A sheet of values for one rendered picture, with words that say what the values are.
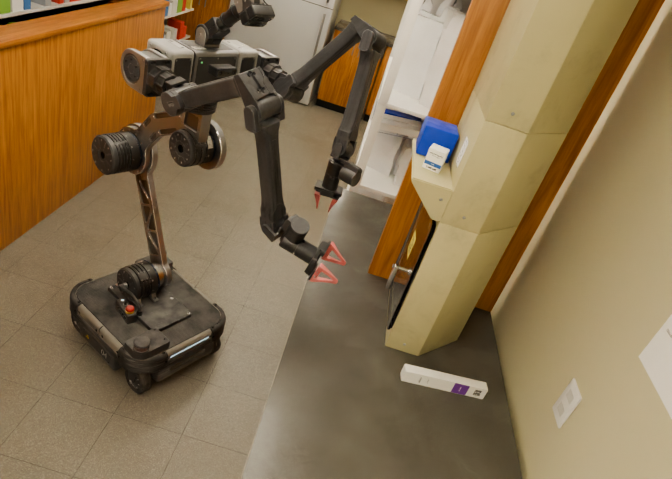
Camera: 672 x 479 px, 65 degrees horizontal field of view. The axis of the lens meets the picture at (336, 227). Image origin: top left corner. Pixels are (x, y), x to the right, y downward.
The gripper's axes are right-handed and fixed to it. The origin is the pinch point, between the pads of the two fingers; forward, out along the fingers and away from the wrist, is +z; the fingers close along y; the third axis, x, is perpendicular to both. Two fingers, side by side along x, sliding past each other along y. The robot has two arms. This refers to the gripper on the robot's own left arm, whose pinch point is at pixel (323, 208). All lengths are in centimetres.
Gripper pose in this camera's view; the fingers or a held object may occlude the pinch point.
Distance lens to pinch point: 197.6
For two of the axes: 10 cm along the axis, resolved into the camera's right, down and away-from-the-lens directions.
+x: 1.3, -4.7, 8.7
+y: 9.6, 2.9, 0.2
